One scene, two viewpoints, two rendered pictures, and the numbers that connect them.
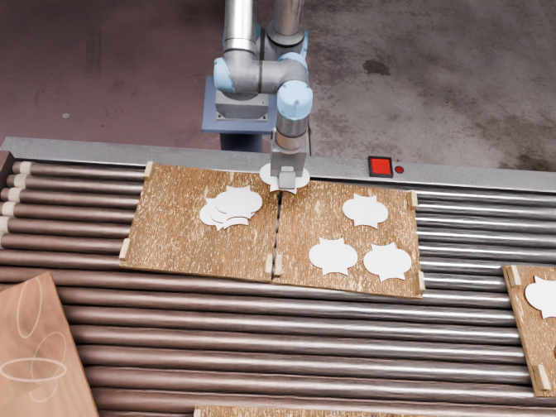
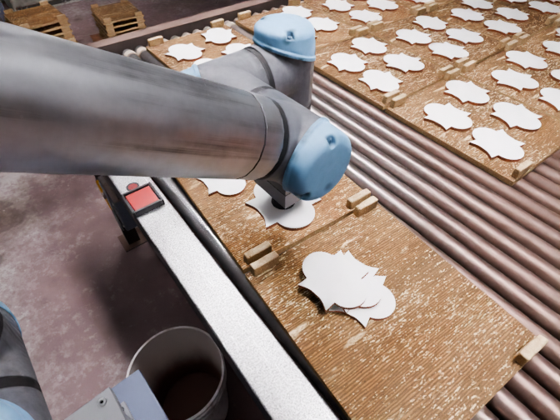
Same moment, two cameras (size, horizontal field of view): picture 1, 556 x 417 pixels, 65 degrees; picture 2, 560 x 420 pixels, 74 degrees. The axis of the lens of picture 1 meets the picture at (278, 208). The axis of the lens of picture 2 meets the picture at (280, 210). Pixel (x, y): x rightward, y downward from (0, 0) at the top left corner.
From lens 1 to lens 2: 1.14 m
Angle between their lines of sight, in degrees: 64
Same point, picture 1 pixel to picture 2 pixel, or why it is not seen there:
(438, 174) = not seen: hidden behind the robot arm
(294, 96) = (297, 19)
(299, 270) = (340, 187)
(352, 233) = not seen: hidden behind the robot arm
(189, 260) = (443, 277)
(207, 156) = (291, 409)
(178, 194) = (397, 372)
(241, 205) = (335, 271)
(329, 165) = (175, 246)
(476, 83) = not seen: outside the picture
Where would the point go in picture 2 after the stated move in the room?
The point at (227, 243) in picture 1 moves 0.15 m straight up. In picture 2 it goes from (386, 259) to (404, 208)
